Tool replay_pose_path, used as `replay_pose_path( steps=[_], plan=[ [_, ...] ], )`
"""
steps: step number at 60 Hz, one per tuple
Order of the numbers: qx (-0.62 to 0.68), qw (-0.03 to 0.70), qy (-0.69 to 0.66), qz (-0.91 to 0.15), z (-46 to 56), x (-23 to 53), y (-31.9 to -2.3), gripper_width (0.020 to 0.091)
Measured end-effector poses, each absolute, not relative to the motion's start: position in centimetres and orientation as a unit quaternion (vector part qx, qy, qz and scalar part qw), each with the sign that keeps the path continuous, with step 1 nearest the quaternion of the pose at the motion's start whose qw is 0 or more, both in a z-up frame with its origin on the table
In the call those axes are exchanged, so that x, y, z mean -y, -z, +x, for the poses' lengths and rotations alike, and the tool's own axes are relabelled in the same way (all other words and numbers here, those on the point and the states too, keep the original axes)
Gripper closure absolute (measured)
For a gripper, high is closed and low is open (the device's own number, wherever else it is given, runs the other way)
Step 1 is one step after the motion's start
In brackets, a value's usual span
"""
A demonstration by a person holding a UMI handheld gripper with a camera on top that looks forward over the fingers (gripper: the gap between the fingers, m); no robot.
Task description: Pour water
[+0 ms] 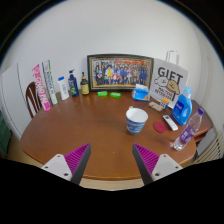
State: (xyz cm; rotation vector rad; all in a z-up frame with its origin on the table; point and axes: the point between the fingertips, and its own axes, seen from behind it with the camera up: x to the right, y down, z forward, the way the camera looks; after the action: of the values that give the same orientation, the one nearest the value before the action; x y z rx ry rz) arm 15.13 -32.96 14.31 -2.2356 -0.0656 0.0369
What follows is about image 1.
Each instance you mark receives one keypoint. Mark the blue tissue pack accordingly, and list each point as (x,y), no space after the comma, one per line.
(140,94)

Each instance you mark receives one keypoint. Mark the pink toothpaste box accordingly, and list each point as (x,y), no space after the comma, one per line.
(41,88)

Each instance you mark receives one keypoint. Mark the white radiator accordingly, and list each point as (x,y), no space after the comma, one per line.
(213,148)

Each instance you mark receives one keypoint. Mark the flat round red coaster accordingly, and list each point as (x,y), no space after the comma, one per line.
(160,127)

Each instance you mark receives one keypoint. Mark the small green packet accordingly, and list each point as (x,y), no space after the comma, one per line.
(115,95)
(102,93)

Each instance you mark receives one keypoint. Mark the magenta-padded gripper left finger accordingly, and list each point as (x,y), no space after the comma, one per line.
(76,160)

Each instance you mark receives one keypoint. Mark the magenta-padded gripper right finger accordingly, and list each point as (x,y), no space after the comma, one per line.
(148,160)

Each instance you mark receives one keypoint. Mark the brown wooden chair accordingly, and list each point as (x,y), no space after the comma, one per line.
(32,100)

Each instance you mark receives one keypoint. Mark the white remote control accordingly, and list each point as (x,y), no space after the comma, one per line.
(170,122)

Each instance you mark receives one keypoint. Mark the clear purple-capped water bottle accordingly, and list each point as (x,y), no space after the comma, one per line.
(188,131)

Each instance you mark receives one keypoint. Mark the amber pump bottle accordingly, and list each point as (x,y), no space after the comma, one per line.
(85,87)

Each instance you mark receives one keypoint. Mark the white blue-capped bottle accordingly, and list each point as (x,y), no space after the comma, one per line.
(63,90)

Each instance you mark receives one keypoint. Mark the black-framed group photo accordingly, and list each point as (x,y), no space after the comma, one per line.
(120,72)

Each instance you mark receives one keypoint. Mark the blue laundry detergent bottle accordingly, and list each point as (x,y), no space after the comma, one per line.
(181,110)

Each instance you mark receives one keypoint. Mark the colourful puzzle cube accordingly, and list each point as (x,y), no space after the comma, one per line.
(165,103)

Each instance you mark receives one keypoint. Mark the white paper gift bag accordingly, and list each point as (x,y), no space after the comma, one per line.
(168,83)

